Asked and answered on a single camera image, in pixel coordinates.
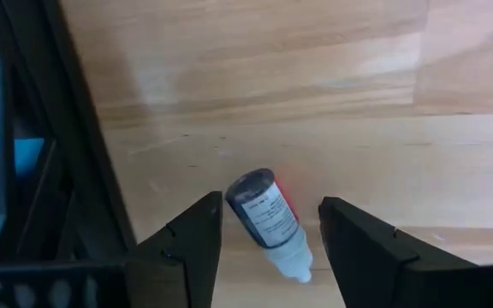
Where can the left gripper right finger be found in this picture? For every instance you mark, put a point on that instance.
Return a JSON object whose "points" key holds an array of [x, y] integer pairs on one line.
{"points": [[370, 265]]}

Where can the black aluminium table frame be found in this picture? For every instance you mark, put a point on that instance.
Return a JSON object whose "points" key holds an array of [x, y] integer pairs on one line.
{"points": [[71, 128]]}

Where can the small food coloring bottle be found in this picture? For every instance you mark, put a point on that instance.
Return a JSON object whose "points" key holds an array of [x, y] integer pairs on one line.
{"points": [[268, 218]]}

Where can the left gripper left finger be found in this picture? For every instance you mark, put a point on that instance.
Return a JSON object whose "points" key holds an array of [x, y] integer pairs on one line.
{"points": [[178, 256]]}

